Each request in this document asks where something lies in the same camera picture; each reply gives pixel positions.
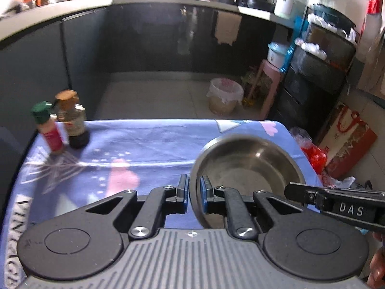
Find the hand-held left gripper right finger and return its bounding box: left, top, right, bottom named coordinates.
left=200, top=175, right=304, bottom=242

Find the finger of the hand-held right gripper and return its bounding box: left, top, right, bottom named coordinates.
left=284, top=182, right=317, bottom=208

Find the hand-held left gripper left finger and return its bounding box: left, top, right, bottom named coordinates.
left=86, top=175, right=191, bottom=242

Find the stainless steel bowl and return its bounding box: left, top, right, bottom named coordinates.
left=189, top=134, right=307, bottom=230

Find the person's right hand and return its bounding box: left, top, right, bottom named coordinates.
left=369, top=233, right=385, bottom=289

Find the large white plastic bag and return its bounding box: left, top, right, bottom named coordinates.
left=328, top=175, right=357, bottom=189

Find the red plastic bag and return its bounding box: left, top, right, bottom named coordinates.
left=301, top=144, right=328, bottom=175

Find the clear plastic bag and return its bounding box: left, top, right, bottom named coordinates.
left=290, top=126, right=313, bottom=148

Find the red paper gift bag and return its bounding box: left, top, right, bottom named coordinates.
left=319, top=102, right=378, bottom=179

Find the blue printed tablecloth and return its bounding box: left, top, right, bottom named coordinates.
left=0, top=119, right=325, bottom=289

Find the trash bin with white liner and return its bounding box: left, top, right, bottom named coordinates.
left=207, top=78, right=244, bottom=115

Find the black drawer cabinet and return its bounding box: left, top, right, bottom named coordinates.
left=277, top=4, right=358, bottom=140

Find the pink plastic stool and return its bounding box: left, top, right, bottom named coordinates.
left=248, top=59, right=285, bottom=120

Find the brown-capped sauce bottle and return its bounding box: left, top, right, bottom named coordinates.
left=55, top=90, right=91, bottom=150

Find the blue-lidded white container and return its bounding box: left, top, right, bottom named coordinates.
left=268, top=41, right=291, bottom=67

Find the green-capped spice bottle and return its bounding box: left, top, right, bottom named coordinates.
left=31, top=101, right=65, bottom=155

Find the crumpled white plastic bag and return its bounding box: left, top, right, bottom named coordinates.
left=301, top=40, right=327, bottom=61
left=313, top=15, right=357, bottom=41

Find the dark kitchen counter cabinet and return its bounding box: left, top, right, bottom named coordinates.
left=0, top=0, right=301, bottom=145

